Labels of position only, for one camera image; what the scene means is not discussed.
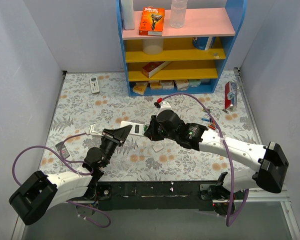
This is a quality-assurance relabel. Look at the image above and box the clear plastic bottle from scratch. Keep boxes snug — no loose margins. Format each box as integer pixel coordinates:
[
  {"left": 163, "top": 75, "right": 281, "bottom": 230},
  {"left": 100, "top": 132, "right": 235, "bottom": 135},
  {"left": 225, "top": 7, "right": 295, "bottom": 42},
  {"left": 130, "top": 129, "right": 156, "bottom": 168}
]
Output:
[{"left": 170, "top": 0, "right": 188, "bottom": 28}]

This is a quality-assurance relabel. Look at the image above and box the white battery cover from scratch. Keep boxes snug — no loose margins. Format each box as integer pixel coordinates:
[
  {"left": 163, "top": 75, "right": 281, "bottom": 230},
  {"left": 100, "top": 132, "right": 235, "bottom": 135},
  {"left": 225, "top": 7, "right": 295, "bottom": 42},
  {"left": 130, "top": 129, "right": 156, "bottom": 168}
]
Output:
[{"left": 152, "top": 144, "right": 164, "bottom": 153}]

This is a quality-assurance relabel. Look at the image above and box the blue shelf unit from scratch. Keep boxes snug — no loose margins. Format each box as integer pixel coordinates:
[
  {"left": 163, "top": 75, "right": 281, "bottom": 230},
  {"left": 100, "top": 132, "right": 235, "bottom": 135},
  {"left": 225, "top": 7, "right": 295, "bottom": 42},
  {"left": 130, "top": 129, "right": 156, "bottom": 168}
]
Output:
[{"left": 116, "top": 0, "right": 248, "bottom": 97}]

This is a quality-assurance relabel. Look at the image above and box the orange razor box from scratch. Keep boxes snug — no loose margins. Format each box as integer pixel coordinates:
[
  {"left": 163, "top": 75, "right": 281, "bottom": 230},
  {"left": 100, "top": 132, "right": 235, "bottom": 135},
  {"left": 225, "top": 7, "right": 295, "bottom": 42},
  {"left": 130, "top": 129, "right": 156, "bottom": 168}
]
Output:
[{"left": 139, "top": 6, "right": 165, "bottom": 36}]

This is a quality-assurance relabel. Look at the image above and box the yellow red small box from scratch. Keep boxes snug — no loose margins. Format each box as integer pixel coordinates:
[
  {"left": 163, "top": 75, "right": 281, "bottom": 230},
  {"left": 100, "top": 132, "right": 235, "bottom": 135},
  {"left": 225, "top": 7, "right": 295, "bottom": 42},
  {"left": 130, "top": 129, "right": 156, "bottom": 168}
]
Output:
[{"left": 132, "top": 81, "right": 148, "bottom": 96}]

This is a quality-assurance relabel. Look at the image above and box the red toothpaste box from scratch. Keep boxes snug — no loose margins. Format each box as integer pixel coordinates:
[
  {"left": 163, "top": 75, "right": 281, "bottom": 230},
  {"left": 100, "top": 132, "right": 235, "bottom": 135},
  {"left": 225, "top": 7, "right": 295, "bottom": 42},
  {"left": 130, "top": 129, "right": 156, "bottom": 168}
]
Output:
[{"left": 225, "top": 81, "right": 237, "bottom": 111}]

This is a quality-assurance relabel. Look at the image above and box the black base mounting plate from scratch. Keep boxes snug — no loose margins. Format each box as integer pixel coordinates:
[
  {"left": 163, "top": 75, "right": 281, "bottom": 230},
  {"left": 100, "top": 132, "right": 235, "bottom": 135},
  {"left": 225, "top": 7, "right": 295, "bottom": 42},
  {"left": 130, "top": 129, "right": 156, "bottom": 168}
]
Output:
[{"left": 72, "top": 180, "right": 235, "bottom": 216}]

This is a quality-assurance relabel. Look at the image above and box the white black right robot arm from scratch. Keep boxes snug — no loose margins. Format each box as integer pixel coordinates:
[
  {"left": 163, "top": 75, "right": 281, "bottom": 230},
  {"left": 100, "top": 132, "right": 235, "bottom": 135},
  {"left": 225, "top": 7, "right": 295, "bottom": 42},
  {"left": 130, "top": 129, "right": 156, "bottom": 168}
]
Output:
[{"left": 144, "top": 109, "right": 289, "bottom": 199}]

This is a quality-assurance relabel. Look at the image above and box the tissue pack green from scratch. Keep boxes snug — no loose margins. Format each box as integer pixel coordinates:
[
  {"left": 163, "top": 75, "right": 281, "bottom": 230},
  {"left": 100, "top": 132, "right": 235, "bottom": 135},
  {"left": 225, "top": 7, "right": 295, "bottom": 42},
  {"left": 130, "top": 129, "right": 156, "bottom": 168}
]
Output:
[{"left": 188, "top": 79, "right": 201, "bottom": 88}]

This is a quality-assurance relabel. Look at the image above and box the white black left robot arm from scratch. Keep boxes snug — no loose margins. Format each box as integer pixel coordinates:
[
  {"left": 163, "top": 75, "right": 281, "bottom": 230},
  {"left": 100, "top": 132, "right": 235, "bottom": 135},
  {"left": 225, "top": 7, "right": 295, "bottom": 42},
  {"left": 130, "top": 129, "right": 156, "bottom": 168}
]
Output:
[{"left": 8, "top": 125, "right": 133, "bottom": 226}]

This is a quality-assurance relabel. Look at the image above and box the white air conditioner remote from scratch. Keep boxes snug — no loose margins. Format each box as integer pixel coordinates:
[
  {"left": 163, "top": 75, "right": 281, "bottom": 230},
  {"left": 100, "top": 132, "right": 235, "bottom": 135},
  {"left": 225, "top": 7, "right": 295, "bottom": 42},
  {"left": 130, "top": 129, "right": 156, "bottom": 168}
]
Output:
[{"left": 90, "top": 77, "right": 100, "bottom": 94}]

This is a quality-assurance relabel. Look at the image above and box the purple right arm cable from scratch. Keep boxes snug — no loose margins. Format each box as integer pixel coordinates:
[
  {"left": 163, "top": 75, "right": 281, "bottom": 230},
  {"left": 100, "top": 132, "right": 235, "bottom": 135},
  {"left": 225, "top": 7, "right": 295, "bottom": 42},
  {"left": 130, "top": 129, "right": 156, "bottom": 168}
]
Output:
[{"left": 162, "top": 92, "right": 250, "bottom": 227}]

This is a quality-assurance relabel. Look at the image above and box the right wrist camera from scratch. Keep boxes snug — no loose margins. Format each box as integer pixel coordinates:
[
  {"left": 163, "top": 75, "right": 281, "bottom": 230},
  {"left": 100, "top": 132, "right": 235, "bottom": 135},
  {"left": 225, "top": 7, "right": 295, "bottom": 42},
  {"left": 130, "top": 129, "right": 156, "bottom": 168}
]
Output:
[{"left": 154, "top": 98, "right": 172, "bottom": 115}]

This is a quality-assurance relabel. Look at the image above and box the grey calculator remote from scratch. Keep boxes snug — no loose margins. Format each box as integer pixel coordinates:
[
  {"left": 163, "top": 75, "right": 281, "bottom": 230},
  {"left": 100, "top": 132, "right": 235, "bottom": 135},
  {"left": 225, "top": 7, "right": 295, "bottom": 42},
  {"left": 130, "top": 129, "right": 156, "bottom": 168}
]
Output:
[{"left": 55, "top": 142, "right": 71, "bottom": 160}]

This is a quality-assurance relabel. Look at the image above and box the white bottle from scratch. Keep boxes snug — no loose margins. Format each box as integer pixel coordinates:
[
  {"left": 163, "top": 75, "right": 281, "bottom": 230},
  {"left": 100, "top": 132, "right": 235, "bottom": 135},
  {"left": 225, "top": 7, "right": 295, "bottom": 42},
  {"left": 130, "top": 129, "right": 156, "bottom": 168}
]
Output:
[{"left": 120, "top": 0, "right": 135, "bottom": 30}]

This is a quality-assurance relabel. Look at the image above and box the white translucent cup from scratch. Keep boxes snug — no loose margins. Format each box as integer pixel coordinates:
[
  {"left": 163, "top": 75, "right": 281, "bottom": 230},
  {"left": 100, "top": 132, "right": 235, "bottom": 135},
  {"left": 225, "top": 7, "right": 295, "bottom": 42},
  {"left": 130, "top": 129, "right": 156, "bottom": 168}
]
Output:
[{"left": 142, "top": 38, "right": 164, "bottom": 55}]

